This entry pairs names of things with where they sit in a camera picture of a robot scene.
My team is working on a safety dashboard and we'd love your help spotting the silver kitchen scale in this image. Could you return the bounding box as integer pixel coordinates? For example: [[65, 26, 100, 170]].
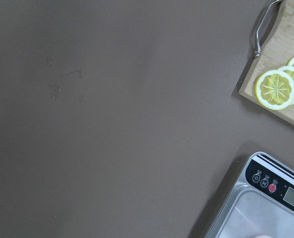
[[204, 152, 294, 238]]

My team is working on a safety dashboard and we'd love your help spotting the wooden cutting board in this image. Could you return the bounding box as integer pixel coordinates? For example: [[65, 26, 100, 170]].
[[237, 0, 294, 131]]

